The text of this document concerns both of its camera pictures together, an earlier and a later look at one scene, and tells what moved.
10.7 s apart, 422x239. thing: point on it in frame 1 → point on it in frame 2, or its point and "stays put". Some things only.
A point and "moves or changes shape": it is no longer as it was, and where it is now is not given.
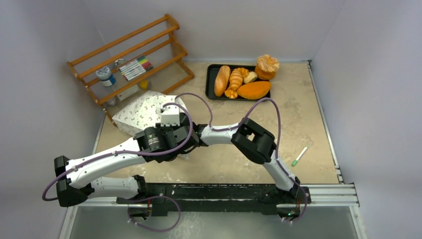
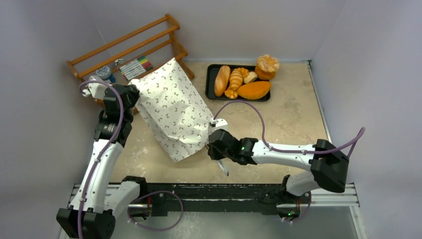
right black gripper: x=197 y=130 → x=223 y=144
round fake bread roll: x=254 y=90 stays put
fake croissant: x=236 y=79 stays put
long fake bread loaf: x=222 y=80 stays put
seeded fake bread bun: x=251 y=77 stays put
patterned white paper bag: x=145 y=111 moves or changes shape
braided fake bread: x=236 y=76 stays put
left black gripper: x=163 y=128 → x=134 y=93
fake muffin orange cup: x=266 y=66 stays put
